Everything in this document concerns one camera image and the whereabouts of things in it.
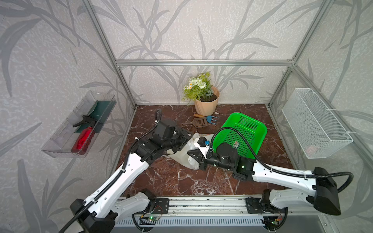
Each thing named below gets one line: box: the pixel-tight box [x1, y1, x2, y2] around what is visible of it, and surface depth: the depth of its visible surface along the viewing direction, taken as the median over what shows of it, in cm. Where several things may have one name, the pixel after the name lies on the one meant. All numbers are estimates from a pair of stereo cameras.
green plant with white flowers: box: [181, 71, 214, 104], surface depth 93 cm
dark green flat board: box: [74, 100, 117, 134], surface depth 68 cm
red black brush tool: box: [70, 117, 95, 155], surface depth 61 cm
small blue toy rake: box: [205, 115, 218, 125], surface depth 114 cm
